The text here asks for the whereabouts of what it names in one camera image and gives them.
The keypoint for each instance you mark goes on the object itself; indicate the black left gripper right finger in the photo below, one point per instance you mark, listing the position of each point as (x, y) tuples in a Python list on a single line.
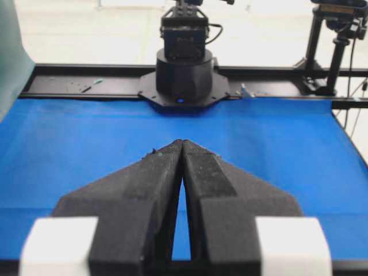
[(222, 204)]

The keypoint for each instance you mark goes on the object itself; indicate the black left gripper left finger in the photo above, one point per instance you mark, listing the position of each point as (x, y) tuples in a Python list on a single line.
[(136, 209)]

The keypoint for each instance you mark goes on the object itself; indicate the blue table cloth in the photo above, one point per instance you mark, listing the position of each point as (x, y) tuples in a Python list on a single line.
[(51, 147)]

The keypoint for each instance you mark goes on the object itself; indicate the green curtain sheet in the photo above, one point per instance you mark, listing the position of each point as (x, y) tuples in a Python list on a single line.
[(16, 65)]

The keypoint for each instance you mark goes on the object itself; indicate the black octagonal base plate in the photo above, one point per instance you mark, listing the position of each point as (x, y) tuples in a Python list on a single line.
[(184, 95)]

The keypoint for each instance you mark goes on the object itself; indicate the black aluminium frame rail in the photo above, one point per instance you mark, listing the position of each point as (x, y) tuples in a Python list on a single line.
[(114, 83)]

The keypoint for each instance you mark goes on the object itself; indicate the black camera stand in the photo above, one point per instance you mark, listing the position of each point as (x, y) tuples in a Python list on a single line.
[(347, 22)]

